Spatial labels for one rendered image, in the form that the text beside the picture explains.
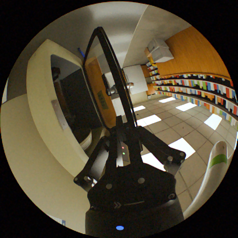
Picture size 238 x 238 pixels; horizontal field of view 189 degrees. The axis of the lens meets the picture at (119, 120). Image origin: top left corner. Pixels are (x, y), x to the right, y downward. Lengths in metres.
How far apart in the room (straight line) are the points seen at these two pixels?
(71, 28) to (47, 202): 0.82
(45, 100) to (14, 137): 0.42
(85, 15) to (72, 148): 0.36
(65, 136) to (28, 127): 0.45
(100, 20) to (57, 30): 0.13
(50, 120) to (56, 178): 0.53
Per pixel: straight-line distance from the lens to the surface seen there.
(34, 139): 0.61
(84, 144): 0.30
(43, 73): 0.21
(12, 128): 0.58
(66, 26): 0.30
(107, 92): 0.19
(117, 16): 0.32
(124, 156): 0.37
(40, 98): 0.21
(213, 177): 0.28
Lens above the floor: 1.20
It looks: 21 degrees up
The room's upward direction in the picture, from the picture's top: 161 degrees clockwise
